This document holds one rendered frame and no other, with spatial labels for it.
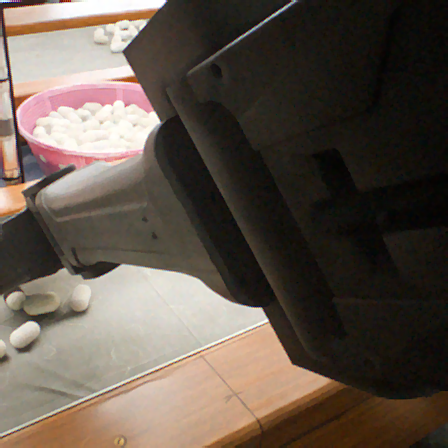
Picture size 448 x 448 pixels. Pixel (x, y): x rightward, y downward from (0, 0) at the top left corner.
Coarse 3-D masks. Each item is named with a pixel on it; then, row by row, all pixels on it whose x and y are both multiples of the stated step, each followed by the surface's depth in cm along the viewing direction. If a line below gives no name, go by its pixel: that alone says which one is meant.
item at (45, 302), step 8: (32, 296) 67; (40, 296) 67; (48, 296) 68; (56, 296) 68; (24, 304) 67; (32, 304) 67; (40, 304) 67; (48, 304) 67; (56, 304) 68; (32, 312) 67; (40, 312) 67
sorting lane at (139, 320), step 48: (48, 288) 72; (96, 288) 72; (144, 288) 73; (192, 288) 73; (0, 336) 65; (48, 336) 66; (96, 336) 66; (144, 336) 66; (192, 336) 67; (0, 384) 60; (48, 384) 61; (96, 384) 61; (0, 432) 56
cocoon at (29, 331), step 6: (24, 324) 64; (30, 324) 64; (36, 324) 65; (18, 330) 64; (24, 330) 64; (30, 330) 64; (36, 330) 64; (12, 336) 63; (18, 336) 63; (24, 336) 63; (30, 336) 64; (36, 336) 65; (12, 342) 63; (18, 342) 63; (24, 342) 63
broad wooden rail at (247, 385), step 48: (240, 336) 65; (144, 384) 58; (192, 384) 58; (240, 384) 58; (288, 384) 59; (336, 384) 59; (48, 432) 53; (96, 432) 53; (144, 432) 54; (192, 432) 54; (240, 432) 54; (288, 432) 58; (336, 432) 64; (384, 432) 70
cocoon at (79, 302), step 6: (78, 288) 69; (84, 288) 69; (78, 294) 68; (84, 294) 69; (90, 294) 70; (72, 300) 68; (78, 300) 68; (84, 300) 68; (72, 306) 68; (78, 306) 68; (84, 306) 68
